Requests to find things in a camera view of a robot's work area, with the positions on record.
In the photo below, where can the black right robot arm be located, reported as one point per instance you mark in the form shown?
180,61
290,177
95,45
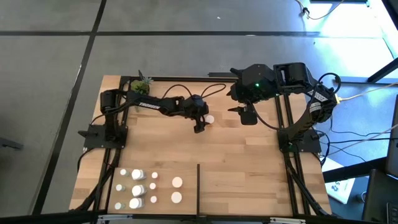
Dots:
314,96

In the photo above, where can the small potted green plant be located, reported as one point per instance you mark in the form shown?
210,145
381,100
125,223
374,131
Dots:
140,87

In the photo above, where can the white printed paper sheet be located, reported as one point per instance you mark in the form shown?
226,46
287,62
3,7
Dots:
339,186

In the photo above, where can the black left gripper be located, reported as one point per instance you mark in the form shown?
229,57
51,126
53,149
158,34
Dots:
196,107

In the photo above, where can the black rig crossbeam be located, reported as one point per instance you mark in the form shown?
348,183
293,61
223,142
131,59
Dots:
46,217

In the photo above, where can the black aluminium table frame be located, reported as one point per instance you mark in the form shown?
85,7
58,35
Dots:
124,81

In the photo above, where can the large orange medicine bottle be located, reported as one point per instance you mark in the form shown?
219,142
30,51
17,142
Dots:
177,182
176,197

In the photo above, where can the small white-capped medicine bottle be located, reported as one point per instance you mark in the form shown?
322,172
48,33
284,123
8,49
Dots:
152,185

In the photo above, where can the grey monitor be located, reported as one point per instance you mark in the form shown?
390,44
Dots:
393,140

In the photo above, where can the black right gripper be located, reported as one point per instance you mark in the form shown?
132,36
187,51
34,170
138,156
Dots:
255,84

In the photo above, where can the small teal medicine bottle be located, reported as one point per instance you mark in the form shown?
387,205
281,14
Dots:
124,172
118,205

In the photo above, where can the floor power plug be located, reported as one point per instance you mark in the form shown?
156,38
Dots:
306,12

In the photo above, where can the black keyboard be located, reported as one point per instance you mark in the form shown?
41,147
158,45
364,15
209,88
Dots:
393,213

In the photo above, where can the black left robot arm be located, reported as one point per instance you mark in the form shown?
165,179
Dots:
149,105

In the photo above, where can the clear teal plastic cup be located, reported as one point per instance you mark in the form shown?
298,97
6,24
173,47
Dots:
119,187

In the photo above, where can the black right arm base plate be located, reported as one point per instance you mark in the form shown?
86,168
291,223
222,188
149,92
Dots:
312,146

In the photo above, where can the black flat bar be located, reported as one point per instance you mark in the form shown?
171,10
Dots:
220,75

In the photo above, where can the black desk leg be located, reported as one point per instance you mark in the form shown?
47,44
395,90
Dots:
357,79
354,169

